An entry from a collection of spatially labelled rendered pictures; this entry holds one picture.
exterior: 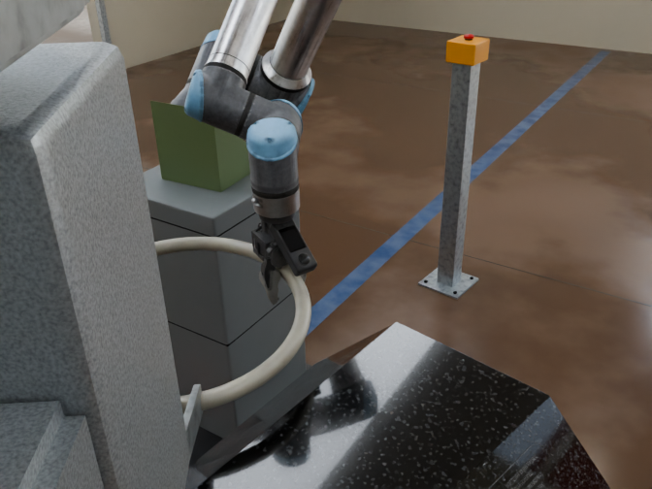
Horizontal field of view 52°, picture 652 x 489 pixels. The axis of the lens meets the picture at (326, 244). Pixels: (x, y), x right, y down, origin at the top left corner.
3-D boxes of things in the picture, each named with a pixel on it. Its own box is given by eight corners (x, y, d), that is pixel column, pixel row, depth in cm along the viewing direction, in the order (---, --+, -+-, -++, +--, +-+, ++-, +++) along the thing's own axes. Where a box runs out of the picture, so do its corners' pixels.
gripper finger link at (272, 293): (263, 292, 143) (269, 254, 139) (277, 307, 139) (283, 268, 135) (250, 295, 141) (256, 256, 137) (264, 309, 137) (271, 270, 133)
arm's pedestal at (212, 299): (131, 408, 238) (83, 189, 196) (222, 335, 275) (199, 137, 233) (242, 466, 214) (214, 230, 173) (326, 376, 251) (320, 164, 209)
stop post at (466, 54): (478, 279, 307) (505, 36, 254) (457, 299, 293) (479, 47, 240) (440, 266, 318) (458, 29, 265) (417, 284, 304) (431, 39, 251)
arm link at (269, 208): (308, 190, 127) (263, 205, 123) (309, 212, 130) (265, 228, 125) (283, 172, 133) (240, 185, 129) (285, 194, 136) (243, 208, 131)
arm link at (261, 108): (258, 84, 135) (250, 108, 125) (310, 107, 138) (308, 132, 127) (243, 124, 140) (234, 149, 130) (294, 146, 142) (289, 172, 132)
